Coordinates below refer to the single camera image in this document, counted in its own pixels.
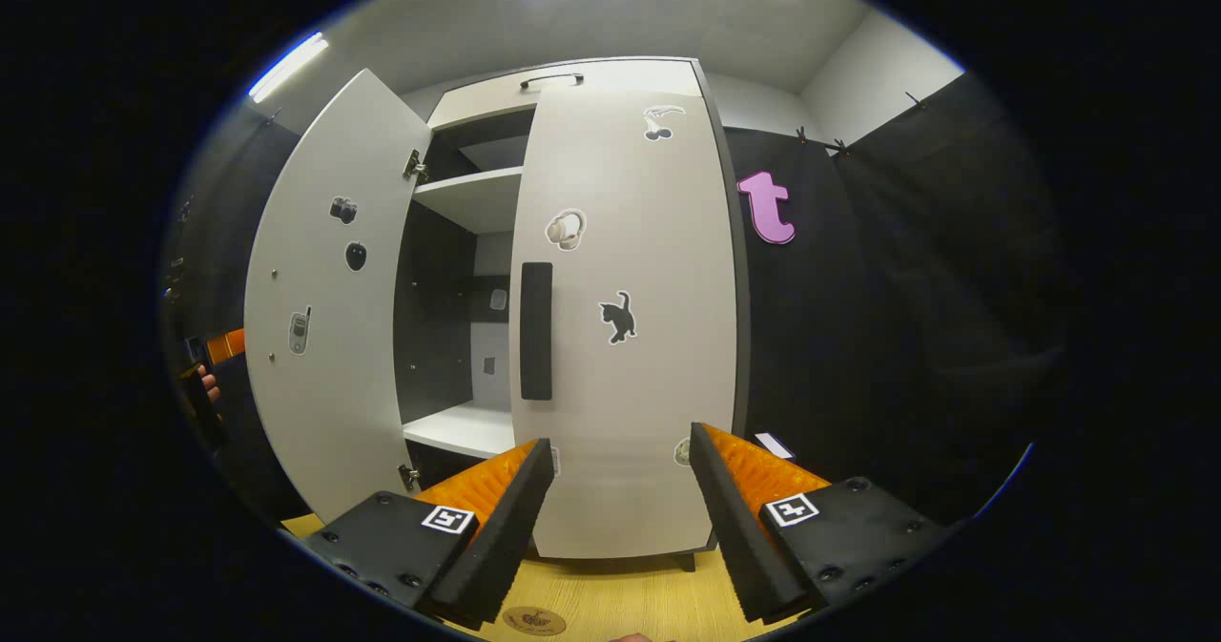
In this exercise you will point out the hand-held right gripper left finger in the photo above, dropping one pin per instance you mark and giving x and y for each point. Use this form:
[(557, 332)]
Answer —
[(506, 537)]

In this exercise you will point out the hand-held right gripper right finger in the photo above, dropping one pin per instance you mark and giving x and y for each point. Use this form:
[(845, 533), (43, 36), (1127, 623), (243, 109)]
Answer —
[(734, 528)]

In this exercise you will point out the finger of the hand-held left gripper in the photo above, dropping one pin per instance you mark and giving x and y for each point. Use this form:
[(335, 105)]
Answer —
[(227, 346)]

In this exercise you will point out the white door with cat sticker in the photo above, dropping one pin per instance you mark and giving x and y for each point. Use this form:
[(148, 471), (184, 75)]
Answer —
[(649, 394)]

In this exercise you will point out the round wooden coaster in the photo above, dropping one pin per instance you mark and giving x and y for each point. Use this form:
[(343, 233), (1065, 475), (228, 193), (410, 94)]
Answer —
[(534, 620)]

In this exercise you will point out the dark navy book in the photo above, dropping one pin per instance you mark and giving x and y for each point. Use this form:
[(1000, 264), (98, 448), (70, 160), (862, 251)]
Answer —
[(774, 445)]

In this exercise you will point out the white open cabinet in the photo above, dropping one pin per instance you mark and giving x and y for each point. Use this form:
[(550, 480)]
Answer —
[(467, 198)]

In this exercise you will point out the long ceiling light strip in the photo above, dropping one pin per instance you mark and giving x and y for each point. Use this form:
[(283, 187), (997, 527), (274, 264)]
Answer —
[(286, 68)]

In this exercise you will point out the white cabinet drawer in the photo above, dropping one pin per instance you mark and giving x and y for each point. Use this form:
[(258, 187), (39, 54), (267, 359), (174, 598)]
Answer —
[(610, 77)]

